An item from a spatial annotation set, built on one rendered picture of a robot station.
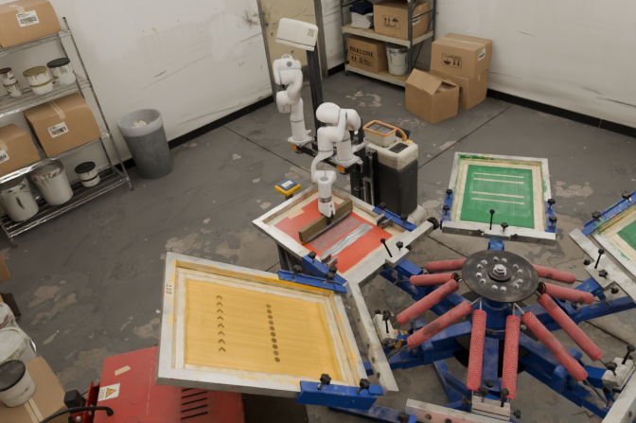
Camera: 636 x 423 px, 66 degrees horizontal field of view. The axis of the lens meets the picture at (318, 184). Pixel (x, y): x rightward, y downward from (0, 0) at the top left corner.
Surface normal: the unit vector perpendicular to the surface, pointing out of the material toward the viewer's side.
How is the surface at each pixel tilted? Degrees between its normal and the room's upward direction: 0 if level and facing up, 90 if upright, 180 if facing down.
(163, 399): 0
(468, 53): 88
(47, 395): 1
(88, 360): 0
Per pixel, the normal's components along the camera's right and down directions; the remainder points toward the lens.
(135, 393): -0.11, -0.82
